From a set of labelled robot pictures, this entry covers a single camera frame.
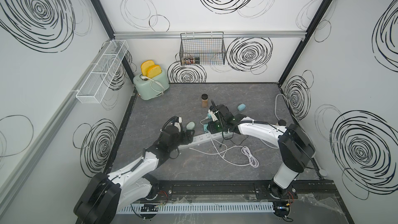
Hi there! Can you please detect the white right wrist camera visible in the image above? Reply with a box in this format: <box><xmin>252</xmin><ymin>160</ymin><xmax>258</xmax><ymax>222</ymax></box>
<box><xmin>208</xmin><ymin>106</ymin><xmax>219</xmax><ymax>121</ymax></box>

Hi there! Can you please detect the white coiled charging cable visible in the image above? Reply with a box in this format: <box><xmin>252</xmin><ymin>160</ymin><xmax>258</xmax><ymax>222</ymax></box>
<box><xmin>189</xmin><ymin>132</ymin><xmax>260</xmax><ymax>169</ymax></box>

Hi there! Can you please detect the brown spice bottle black lid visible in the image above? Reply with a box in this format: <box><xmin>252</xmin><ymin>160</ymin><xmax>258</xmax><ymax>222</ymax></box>
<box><xmin>201</xmin><ymin>94</ymin><xmax>208</xmax><ymax>108</ymax></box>

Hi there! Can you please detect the rear yellow toast slice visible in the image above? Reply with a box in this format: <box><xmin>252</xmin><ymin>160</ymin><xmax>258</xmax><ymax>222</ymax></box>
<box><xmin>141</xmin><ymin>60</ymin><xmax>155</xmax><ymax>76</ymax></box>

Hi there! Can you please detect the yellow toast slice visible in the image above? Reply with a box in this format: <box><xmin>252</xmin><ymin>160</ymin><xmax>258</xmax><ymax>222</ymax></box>
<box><xmin>146</xmin><ymin>64</ymin><xmax>162</xmax><ymax>78</ymax></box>
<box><xmin>141</xmin><ymin>60</ymin><xmax>155</xmax><ymax>76</ymax></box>

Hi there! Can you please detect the white slotted cable duct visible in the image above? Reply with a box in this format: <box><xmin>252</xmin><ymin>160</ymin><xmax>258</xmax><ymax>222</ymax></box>
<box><xmin>118</xmin><ymin>202</ymin><xmax>275</xmax><ymax>215</ymax></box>

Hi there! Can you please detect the pale green round earbud case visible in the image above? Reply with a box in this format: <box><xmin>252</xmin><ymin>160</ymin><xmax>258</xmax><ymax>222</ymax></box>
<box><xmin>186</xmin><ymin>121</ymin><xmax>195</xmax><ymax>130</ymax></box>

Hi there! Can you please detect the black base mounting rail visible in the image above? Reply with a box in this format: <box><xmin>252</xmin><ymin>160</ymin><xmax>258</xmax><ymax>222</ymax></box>
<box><xmin>156</xmin><ymin>180</ymin><xmax>337</xmax><ymax>200</ymax></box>

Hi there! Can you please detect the black wire wall basket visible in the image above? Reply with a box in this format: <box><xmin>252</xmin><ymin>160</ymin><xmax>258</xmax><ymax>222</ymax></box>
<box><xmin>179</xmin><ymin>32</ymin><xmax>227</xmax><ymax>66</ymax></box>

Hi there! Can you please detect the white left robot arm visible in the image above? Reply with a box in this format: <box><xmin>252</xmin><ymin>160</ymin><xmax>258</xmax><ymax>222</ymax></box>
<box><xmin>73</xmin><ymin>116</ymin><xmax>195</xmax><ymax>224</ymax></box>

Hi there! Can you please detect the black charging cable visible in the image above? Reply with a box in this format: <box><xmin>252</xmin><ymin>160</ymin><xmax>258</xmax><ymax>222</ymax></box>
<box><xmin>214</xmin><ymin>130</ymin><xmax>249</xmax><ymax>149</ymax></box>

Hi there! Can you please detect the front yellow toast slice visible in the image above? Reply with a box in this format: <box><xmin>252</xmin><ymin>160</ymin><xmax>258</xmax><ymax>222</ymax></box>
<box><xmin>146</xmin><ymin>64</ymin><xmax>162</xmax><ymax>78</ymax></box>

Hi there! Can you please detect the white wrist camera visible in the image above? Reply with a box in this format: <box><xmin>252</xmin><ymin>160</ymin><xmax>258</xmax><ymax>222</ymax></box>
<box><xmin>208</xmin><ymin>106</ymin><xmax>219</xmax><ymax>121</ymax></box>
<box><xmin>173</xmin><ymin>122</ymin><xmax>182</xmax><ymax>132</ymax></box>

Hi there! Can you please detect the mint green toaster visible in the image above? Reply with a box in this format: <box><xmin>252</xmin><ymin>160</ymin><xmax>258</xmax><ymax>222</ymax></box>
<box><xmin>133</xmin><ymin>71</ymin><xmax>170</xmax><ymax>100</ymax></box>

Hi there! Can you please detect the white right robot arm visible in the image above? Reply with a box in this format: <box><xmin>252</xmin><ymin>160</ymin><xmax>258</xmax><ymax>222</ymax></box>
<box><xmin>207</xmin><ymin>104</ymin><xmax>316</xmax><ymax>199</ymax></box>

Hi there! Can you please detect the light blue earbud case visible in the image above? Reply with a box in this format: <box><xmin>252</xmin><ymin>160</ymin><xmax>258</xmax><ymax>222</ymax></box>
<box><xmin>237</xmin><ymin>104</ymin><xmax>246</xmax><ymax>112</ymax></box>

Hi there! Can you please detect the white power strip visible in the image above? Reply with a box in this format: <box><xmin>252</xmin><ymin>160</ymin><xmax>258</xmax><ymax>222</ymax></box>
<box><xmin>178</xmin><ymin>132</ymin><xmax>232</xmax><ymax>151</ymax></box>

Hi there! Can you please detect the white wire wall shelf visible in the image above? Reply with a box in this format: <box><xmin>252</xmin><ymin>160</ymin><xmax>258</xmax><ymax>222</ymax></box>
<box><xmin>76</xmin><ymin>39</ymin><xmax>128</xmax><ymax>104</ymax></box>

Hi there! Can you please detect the clear jar black lid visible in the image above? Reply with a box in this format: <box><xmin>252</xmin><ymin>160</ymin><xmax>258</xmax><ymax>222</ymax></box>
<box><xmin>277</xmin><ymin>119</ymin><xmax>287</xmax><ymax>126</ymax></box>

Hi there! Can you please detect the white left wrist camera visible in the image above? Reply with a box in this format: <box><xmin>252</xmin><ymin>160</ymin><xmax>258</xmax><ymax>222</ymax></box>
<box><xmin>173</xmin><ymin>122</ymin><xmax>182</xmax><ymax>132</ymax></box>

